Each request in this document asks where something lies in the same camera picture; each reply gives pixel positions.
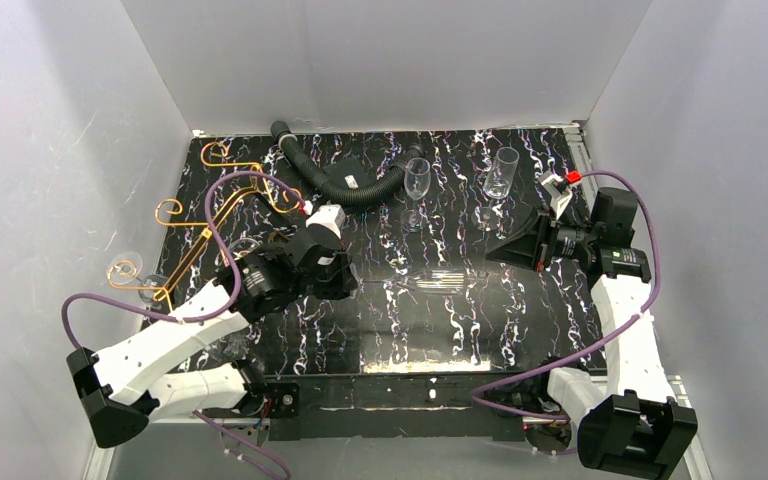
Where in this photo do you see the clear tumbler glass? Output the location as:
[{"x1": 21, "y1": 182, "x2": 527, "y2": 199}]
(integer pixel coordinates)
[{"x1": 474, "y1": 146, "x2": 520, "y2": 231}]

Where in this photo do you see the tall clear flute front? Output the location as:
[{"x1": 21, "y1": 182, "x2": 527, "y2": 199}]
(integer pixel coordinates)
[{"x1": 358, "y1": 267, "x2": 489, "y2": 295}]

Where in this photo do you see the tall clear flute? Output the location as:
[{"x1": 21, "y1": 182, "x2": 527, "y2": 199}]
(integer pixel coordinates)
[
  {"x1": 358, "y1": 267, "x2": 489, "y2": 295},
  {"x1": 402, "y1": 157, "x2": 431, "y2": 231}
]

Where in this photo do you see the clear stemmed wine glass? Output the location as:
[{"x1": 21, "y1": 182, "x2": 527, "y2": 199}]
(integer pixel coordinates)
[{"x1": 105, "y1": 251, "x2": 168, "y2": 308}]

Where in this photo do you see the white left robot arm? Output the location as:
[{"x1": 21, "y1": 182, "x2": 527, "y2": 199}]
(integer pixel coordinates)
[{"x1": 66, "y1": 223, "x2": 357, "y2": 448}]

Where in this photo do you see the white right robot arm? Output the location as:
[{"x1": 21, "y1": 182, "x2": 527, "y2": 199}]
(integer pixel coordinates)
[{"x1": 472, "y1": 208, "x2": 698, "y2": 479}]

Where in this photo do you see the black marble rack base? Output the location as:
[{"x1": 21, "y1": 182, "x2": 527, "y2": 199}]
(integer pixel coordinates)
[{"x1": 178, "y1": 190, "x2": 304, "y2": 283}]

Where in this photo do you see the black box with label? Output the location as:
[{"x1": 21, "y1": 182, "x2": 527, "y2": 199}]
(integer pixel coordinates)
[{"x1": 323, "y1": 156, "x2": 372, "y2": 191}]

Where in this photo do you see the tall clear flute rear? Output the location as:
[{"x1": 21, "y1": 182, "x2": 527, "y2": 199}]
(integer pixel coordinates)
[{"x1": 402, "y1": 157, "x2": 431, "y2": 231}]

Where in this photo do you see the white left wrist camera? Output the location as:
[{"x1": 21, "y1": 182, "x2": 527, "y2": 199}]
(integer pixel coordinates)
[{"x1": 305, "y1": 203, "x2": 346, "y2": 243}]

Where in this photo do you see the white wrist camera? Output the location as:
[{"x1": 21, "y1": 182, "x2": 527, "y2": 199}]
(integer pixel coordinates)
[
  {"x1": 305, "y1": 203, "x2": 346, "y2": 243},
  {"x1": 538, "y1": 171, "x2": 582, "y2": 220}
]

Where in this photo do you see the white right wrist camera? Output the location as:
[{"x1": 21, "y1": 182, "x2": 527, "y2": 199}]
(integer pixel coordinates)
[{"x1": 538, "y1": 171, "x2": 582, "y2": 220}]

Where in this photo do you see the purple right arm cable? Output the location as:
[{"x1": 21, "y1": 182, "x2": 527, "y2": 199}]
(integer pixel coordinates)
[{"x1": 470, "y1": 170, "x2": 661, "y2": 457}]

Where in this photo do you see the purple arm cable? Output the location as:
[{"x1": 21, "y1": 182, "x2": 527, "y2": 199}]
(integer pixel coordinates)
[
  {"x1": 470, "y1": 170, "x2": 661, "y2": 457},
  {"x1": 60, "y1": 170, "x2": 312, "y2": 480}
]

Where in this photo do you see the black corrugated hose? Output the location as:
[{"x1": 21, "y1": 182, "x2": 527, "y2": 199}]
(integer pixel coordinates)
[{"x1": 269, "y1": 120, "x2": 425, "y2": 208}]

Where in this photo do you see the gold wire glass rack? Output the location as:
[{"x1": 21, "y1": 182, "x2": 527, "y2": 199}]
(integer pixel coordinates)
[{"x1": 105, "y1": 139, "x2": 304, "y2": 313}]

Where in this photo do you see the black front mounting rail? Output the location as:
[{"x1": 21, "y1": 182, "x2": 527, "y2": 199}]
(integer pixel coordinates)
[{"x1": 266, "y1": 372, "x2": 526, "y2": 442}]

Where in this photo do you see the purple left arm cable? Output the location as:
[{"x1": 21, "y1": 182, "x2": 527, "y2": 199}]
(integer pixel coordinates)
[{"x1": 60, "y1": 170, "x2": 312, "y2": 480}]

